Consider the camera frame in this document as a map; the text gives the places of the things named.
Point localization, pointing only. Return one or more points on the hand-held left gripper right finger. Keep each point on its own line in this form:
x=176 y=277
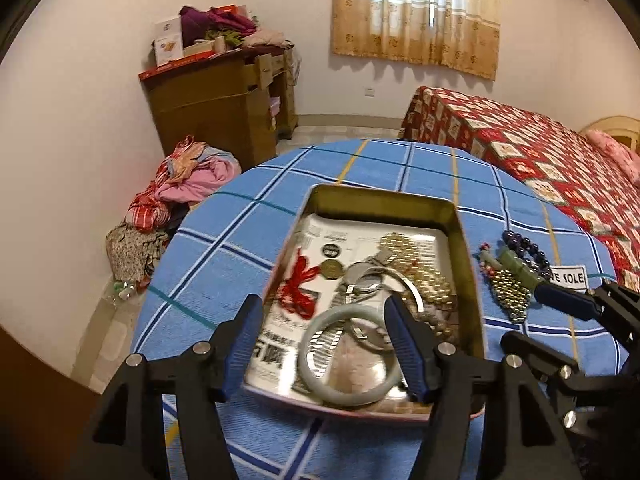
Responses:
x=410 y=350

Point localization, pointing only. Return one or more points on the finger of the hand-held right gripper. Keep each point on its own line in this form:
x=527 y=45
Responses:
x=570 y=302
x=530 y=347

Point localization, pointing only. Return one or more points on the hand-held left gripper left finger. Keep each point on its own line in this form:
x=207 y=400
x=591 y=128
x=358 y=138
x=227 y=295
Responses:
x=245 y=345

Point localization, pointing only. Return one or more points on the green jade pendant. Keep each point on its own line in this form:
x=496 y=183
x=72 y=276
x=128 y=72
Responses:
x=515 y=262

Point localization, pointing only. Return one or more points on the silver wristwatch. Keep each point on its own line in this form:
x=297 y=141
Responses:
x=372 y=282

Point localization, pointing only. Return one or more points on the pale green jade bangle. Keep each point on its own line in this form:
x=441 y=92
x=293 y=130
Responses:
x=345 y=394

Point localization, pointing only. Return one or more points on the pink metal tin box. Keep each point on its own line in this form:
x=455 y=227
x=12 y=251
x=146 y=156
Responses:
x=380 y=205

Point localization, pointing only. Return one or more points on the white fabric label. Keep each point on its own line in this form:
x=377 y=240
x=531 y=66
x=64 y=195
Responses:
x=570 y=276

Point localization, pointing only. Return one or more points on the blue plaid tablecloth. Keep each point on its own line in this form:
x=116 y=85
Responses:
x=240 y=260

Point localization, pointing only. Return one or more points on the clear plastic bag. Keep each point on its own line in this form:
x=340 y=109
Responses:
x=122 y=291

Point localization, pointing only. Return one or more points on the printed paper sheet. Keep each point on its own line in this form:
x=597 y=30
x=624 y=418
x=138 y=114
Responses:
x=325 y=232

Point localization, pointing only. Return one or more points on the pink pillow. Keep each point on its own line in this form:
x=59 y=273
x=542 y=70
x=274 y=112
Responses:
x=615 y=152

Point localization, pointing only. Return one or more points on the bed with red patterned bedspread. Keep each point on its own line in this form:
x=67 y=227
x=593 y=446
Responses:
x=525 y=150

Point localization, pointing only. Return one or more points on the pile of clothes on floor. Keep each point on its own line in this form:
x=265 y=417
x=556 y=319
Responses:
x=195 y=180

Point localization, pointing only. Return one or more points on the cream wooden headboard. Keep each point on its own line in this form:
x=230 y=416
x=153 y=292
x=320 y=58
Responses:
x=610 y=122

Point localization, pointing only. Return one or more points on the brown wooden board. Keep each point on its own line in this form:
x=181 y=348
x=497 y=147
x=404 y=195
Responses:
x=40 y=410

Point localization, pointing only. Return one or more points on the brown wooden desk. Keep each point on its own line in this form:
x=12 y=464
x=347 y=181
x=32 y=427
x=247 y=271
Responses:
x=210 y=110

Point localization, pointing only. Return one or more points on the red flat box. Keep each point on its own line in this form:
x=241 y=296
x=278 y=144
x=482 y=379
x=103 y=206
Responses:
x=170 y=67

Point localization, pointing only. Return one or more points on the white cardboard box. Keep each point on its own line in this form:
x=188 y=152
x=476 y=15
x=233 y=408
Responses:
x=167 y=40

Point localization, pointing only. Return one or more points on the beige patterned window curtain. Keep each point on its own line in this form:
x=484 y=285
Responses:
x=415 y=25

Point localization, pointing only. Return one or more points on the pile of clothes on desk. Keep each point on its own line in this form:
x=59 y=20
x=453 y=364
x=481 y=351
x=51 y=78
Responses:
x=220 y=22

